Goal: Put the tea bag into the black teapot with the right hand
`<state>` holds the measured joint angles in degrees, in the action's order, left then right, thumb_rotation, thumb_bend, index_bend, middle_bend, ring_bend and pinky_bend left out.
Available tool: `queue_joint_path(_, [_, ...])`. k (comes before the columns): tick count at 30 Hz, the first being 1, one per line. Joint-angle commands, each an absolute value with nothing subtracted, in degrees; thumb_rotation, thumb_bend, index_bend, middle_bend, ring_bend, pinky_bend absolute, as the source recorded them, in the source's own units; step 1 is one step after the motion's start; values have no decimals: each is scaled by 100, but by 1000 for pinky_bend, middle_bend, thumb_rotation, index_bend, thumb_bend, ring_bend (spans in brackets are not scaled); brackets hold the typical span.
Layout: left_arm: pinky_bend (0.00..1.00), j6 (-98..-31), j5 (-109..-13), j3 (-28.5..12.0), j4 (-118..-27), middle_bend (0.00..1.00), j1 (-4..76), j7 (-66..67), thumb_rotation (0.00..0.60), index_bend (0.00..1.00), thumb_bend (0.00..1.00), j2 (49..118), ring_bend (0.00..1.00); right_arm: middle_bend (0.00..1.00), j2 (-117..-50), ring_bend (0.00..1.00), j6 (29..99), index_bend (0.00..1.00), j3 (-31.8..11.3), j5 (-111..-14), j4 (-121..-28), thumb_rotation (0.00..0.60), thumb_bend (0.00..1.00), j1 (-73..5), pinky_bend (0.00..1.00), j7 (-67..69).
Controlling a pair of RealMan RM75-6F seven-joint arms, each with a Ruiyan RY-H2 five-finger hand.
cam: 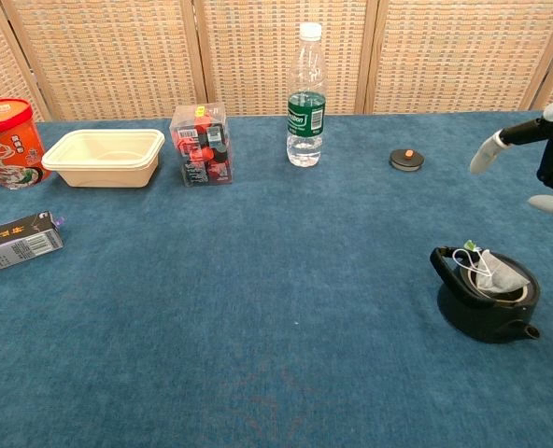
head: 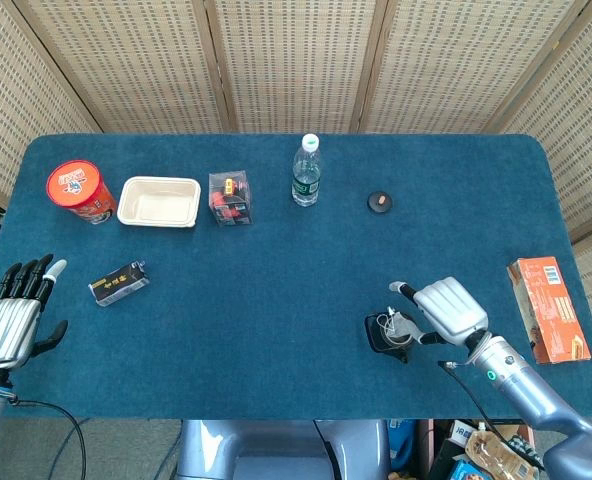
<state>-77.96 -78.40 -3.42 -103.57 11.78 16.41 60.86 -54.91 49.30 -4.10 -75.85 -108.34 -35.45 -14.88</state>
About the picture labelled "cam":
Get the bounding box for pyramid tea bag with string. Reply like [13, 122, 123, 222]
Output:
[451, 240, 529, 294]

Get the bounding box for small black round lid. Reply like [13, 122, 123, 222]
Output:
[389, 147, 426, 173]

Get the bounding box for black teapot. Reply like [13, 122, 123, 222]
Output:
[429, 245, 542, 344]

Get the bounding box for clear water bottle green label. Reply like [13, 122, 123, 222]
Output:
[285, 21, 328, 168]

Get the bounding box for blue table cloth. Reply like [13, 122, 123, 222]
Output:
[0, 109, 553, 448]

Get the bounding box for clear box red black items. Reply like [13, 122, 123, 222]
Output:
[170, 103, 234, 188]

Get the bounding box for woven folding screen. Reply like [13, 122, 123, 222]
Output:
[0, 0, 553, 123]

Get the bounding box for beige plastic food container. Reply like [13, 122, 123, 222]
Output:
[41, 129, 166, 189]

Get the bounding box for red instant noodle cup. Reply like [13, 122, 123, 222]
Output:
[0, 97, 53, 190]

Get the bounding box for black carton gold lettering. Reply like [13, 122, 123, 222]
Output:
[0, 209, 65, 279]

